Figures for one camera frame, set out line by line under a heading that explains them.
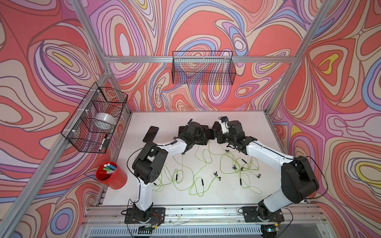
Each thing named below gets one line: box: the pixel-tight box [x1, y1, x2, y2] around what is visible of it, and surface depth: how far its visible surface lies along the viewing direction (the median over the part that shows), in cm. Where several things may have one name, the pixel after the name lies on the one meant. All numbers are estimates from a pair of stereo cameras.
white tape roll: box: [94, 112, 117, 125], surface depth 75 cm
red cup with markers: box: [96, 161, 128, 190], surface depth 79 cm
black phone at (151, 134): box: [142, 125, 160, 143], surface depth 108 cm
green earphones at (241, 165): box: [226, 156, 261, 188], surface depth 90 cm
